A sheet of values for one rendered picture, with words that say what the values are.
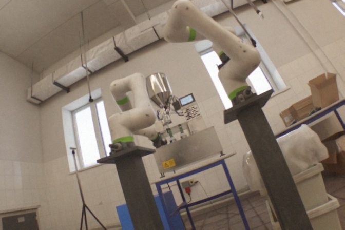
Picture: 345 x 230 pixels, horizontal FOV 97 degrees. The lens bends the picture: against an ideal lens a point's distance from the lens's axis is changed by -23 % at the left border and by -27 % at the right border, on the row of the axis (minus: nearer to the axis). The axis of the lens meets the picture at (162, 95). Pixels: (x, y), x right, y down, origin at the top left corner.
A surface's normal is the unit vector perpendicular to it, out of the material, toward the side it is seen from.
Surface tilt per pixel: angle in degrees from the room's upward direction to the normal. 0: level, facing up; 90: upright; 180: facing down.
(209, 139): 90
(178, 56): 90
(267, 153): 90
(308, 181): 96
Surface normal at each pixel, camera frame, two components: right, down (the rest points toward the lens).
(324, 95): -0.07, 0.22
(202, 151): -0.29, -0.33
